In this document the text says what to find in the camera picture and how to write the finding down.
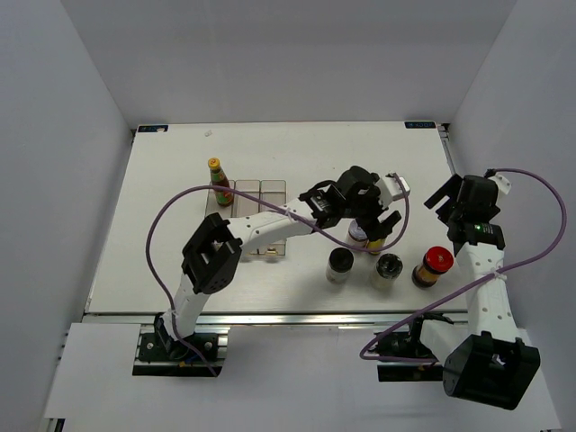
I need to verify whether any aluminium table front rail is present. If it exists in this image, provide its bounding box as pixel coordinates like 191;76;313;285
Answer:
83;310;469;327

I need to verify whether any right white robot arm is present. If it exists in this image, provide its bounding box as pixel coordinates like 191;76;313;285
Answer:
406;175;541;410

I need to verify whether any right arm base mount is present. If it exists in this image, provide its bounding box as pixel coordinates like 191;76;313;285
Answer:
369;312;455;383

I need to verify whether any red chili sauce bottle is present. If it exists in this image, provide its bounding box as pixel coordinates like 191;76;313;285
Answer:
208;157;234;207

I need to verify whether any middle clear organizer bin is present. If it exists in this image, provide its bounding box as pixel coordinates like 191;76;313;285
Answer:
231;179;262;221

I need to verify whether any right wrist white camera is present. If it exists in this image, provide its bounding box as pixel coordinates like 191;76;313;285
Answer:
484;168;512;198

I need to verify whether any right blue table label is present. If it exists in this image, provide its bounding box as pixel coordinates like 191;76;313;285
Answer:
404;121;437;130

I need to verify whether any purple cable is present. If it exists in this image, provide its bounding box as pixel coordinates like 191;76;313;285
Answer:
358;166;567;364
146;175;418;377

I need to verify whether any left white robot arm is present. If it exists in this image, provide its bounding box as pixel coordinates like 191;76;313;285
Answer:
154;166;410;361

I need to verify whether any left clear organizer bin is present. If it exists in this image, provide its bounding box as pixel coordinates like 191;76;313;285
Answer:
204;190;234;219

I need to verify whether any clear organizer bin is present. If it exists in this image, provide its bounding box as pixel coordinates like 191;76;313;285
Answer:
204;190;234;219
256;179;288;258
231;179;262;221

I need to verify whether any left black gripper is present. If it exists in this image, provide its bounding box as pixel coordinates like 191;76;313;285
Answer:
341;177;401;241

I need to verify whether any white lid sauce jar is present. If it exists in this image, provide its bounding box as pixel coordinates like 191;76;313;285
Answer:
346;220;368;252

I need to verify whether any black grinder white bottle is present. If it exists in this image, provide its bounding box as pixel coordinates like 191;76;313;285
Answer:
370;254;403;291

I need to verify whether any black lid spice jar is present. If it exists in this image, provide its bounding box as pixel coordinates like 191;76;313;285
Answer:
326;247;354;284

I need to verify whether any small yellow label bottle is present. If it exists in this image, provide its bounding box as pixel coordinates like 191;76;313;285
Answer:
366;238;386;256

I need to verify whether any blue table label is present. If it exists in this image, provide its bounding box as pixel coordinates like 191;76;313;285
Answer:
404;121;437;130
137;124;168;133

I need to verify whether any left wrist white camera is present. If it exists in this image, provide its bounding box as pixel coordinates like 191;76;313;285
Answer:
375;173;410;207

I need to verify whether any red lid brown jar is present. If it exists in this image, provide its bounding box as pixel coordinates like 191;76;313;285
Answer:
411;246;455;288

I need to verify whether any wrist white camera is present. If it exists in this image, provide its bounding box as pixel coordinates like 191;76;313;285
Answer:
375;173;410;207
484;168;512;198

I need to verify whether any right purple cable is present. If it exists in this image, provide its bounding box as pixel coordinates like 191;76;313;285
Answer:
358;166;567;364

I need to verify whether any left blue table label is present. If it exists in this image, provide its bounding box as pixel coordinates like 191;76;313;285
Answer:
137;124;168;133

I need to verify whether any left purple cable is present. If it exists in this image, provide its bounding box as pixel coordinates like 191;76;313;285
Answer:
146;175;418;377

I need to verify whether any right clear organizer bin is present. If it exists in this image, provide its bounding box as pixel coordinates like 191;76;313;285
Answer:
256;179;288;258

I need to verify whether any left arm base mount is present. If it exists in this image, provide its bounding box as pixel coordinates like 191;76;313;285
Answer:
132;326;228;378

